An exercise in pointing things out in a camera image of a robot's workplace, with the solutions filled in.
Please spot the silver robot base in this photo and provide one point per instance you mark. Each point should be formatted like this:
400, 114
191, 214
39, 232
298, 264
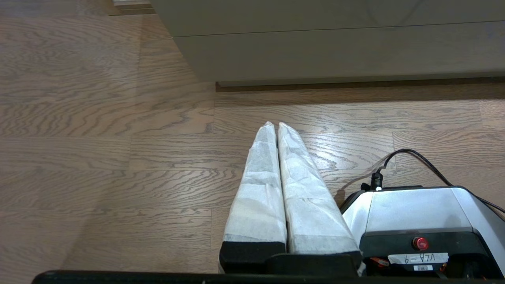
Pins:
414, 209

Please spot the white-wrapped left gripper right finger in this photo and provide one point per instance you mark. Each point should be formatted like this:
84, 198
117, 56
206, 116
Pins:
311, 205

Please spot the red emergency stop button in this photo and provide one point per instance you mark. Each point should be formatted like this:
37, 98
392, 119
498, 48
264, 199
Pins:
420, 243

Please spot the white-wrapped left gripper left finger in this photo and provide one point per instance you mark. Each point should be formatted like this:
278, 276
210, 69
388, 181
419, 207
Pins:
258, 197

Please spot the glossy cream drawer cabinet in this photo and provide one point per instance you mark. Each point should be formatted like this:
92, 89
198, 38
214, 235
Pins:
335, 55

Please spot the white handwritten label sticker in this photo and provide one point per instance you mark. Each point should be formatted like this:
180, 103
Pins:
418, 258

